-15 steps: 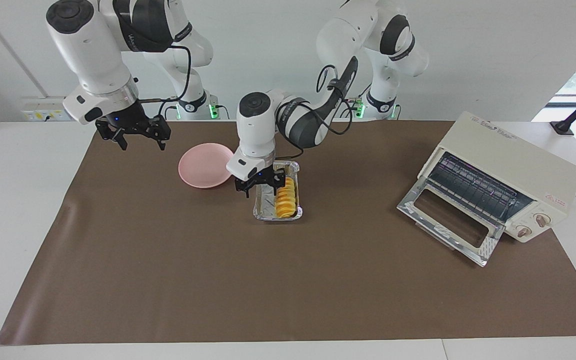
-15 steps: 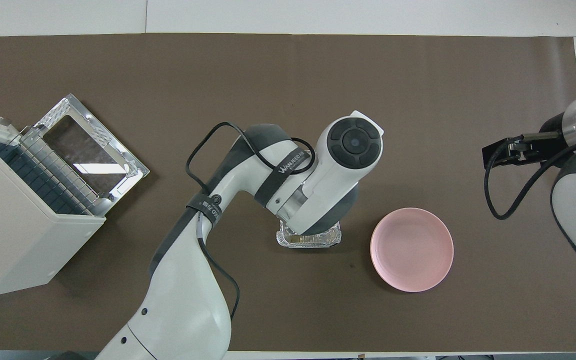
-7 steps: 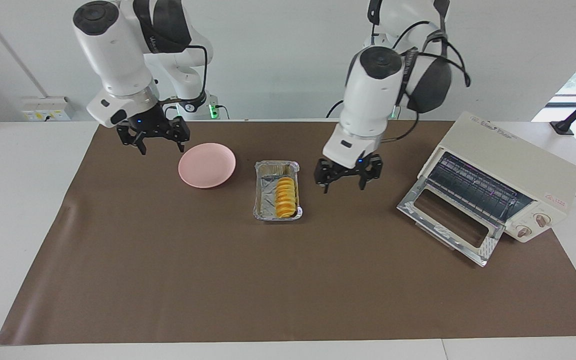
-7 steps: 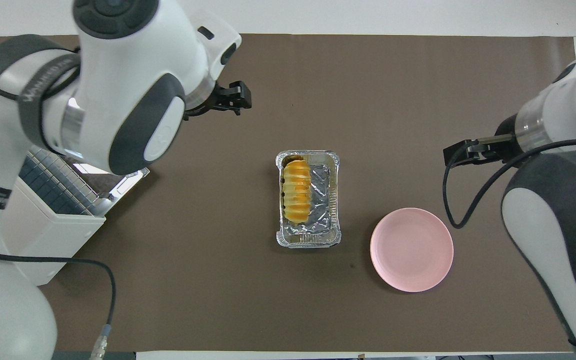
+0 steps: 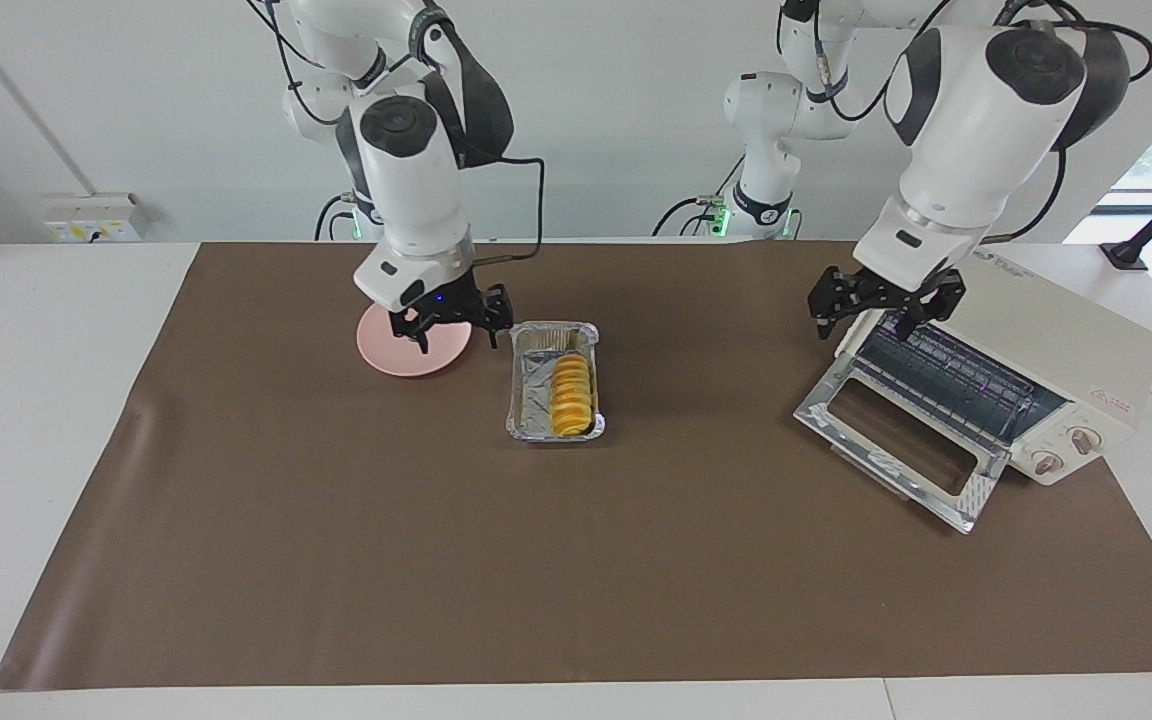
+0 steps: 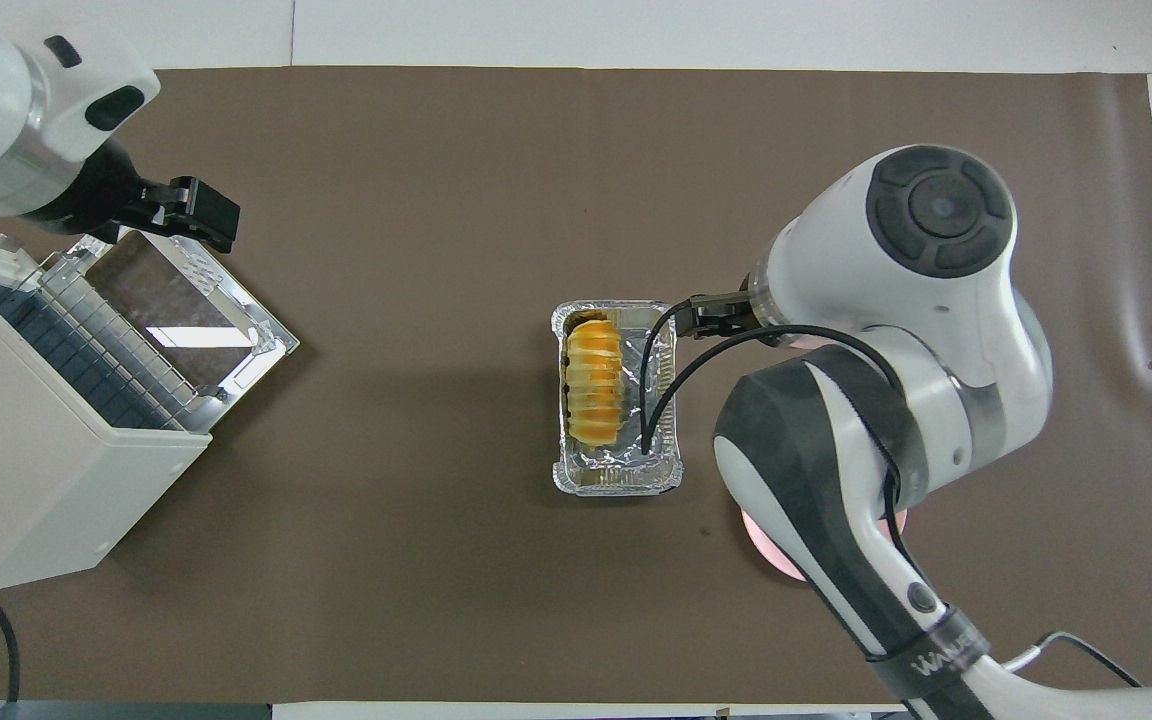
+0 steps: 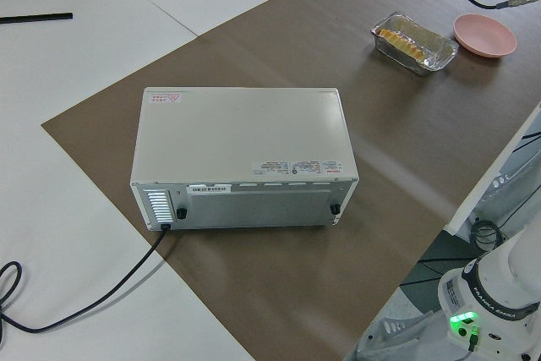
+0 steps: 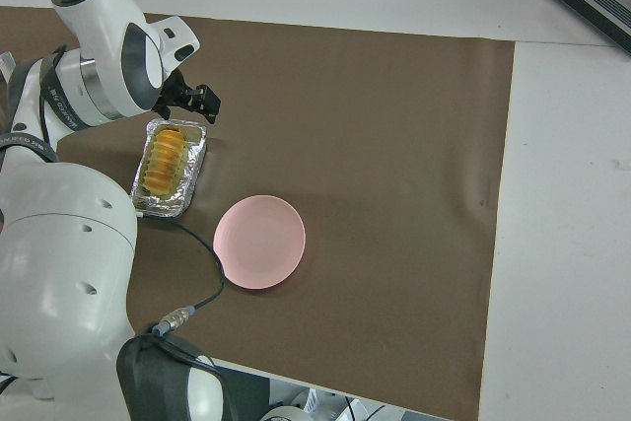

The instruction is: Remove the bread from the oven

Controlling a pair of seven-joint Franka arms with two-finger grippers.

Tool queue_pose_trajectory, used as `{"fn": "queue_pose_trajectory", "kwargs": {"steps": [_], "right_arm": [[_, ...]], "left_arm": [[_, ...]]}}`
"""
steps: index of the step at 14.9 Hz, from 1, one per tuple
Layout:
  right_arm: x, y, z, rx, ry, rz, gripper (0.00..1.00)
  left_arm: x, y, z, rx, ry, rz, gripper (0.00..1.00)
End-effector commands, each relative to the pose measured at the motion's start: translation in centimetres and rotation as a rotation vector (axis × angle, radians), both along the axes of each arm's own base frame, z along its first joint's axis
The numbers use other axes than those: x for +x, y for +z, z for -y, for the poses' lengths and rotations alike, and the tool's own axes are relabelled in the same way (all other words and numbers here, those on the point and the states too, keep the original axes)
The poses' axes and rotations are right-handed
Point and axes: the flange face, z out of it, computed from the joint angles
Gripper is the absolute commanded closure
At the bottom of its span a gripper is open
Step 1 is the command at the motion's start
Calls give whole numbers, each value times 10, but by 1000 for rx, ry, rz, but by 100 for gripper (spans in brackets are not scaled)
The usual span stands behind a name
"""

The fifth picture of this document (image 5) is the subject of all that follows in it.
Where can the small oven knob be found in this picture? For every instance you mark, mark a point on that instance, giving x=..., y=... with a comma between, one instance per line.
x=1047, y=463

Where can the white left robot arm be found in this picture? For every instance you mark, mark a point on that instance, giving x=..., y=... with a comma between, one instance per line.
x=976, y=120

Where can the glass oven door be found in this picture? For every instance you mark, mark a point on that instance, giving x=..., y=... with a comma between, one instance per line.
x=896, y=430

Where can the brown table mat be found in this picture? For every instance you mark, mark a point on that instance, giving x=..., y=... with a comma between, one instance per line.
x=636, y=550

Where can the white wall socket box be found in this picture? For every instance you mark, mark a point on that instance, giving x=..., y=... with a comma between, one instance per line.
x=86, y=225

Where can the pink round plate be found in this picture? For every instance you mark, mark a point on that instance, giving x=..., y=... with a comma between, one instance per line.
x=386, y=358

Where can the aluminium foil tray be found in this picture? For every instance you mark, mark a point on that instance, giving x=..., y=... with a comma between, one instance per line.
x=531, y=395

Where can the white toaster oven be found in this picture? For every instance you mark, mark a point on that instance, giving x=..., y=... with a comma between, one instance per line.
x=1066, y=340

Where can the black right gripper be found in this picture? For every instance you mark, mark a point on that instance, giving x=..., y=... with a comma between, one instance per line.
x=454, y=308

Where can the yellow sliced bread loaf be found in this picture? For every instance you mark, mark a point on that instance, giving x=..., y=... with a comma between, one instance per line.
x=572, y=395

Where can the large oven knob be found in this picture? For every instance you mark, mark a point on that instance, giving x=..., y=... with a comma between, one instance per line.
x=1086, y=440

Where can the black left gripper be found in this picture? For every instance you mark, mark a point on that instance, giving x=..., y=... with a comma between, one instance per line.
x=891, y=290

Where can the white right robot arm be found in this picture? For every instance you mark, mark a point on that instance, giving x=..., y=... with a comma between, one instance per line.
x=406, y=180

